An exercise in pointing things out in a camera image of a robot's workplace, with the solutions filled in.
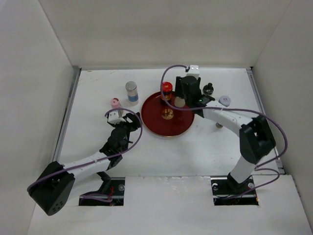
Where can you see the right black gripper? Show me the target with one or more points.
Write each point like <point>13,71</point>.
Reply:
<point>179,86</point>

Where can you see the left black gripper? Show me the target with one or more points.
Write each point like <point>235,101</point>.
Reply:
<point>134,125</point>

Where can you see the red lid chili sauce jar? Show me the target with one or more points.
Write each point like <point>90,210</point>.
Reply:
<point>167,89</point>

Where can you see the clear lid white shaker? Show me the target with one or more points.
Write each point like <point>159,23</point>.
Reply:
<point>179,102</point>

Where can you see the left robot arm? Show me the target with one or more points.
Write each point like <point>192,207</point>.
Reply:
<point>54,186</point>

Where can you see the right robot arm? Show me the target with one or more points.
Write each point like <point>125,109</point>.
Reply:
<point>255,136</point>

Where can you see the pink lid spice bottle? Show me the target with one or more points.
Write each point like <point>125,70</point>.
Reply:
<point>115,103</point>

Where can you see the red round tray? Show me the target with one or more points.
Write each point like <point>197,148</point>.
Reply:
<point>163,120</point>

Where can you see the black knob white grinder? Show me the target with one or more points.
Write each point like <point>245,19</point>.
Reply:
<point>208,89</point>

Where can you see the silver lid blue label bottle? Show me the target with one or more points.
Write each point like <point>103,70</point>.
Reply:
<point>132,93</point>

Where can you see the white lid spice jar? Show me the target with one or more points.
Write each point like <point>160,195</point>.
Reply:
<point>225,100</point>

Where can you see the black lid pepper shaker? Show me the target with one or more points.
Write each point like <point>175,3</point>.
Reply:
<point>218,125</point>

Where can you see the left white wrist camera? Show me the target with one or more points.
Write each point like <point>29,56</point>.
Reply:
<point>114,117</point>

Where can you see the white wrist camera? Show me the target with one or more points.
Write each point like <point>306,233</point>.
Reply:
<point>114,117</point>
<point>193,70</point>

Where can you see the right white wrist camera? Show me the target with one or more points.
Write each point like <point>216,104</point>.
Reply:
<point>193,70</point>

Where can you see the left metal frame rail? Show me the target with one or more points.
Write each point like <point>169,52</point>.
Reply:
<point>68,107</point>

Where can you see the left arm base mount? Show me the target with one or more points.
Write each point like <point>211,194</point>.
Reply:
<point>110,193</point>

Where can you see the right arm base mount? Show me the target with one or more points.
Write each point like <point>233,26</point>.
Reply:
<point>224,195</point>

